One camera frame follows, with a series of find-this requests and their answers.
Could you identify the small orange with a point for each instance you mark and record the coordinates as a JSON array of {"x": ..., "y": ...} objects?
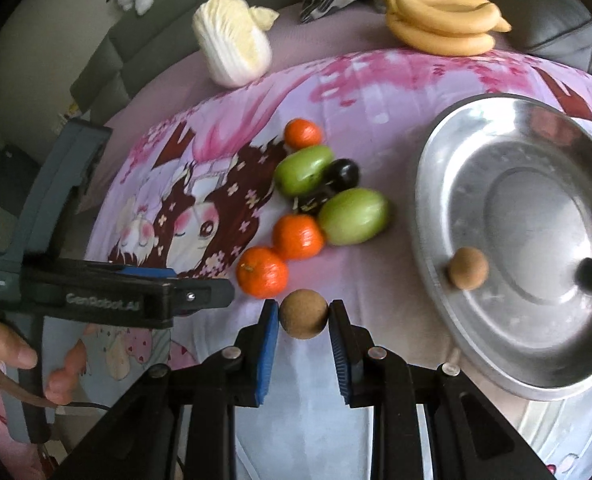
[{"x": 303, "y": 133}]

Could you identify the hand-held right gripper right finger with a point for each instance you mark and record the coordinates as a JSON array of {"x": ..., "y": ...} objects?
[{"x": 340, "y": 360}]

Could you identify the grey-green sofa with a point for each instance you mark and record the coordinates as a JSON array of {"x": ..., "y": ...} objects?
[{"x": 141, "y": 60}]

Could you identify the brown round fruit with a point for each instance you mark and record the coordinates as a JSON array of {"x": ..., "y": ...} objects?
[
  {"x": 303, "y": 314},
  {"x": 468, "y": 268}
]

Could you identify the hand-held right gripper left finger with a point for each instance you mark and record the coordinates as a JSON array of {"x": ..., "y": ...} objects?
[{"x": 267, "y": 355}]

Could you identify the bunch of yellow bananas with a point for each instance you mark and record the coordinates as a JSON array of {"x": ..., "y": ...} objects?
[{"x": 441, "y": 35}]

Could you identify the mauve bed sheet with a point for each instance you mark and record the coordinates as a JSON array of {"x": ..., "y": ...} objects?
[{"x": 326, "y": 35}]

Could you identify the green oval fruit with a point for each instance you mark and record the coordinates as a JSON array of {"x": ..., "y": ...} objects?
[
  {"x": 353, "y": 216},
  {"x": 301, "y": 170}
]

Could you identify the large orange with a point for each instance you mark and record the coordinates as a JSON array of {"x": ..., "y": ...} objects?
[
  {"x": 298, "y": 237},
  {"x": 262, "y": 271}
]

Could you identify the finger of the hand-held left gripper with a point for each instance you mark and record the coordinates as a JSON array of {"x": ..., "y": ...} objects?
[
  {"x": 201, "y": 297},
  {"x": 148, "y": 273}
]

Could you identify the person's left hand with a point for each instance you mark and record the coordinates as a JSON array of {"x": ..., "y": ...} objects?
[{"x": 6, "y": 347}]

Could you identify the printed blanket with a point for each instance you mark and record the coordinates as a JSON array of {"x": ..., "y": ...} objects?
[{"x": 376, "y": 90}]

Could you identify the napa cabbage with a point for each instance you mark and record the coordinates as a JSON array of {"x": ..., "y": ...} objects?
[{"x": 231, "y": 45}]

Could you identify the round metal basin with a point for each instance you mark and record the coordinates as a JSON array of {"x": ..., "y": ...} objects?
[{"x": 526, "y": 210}]

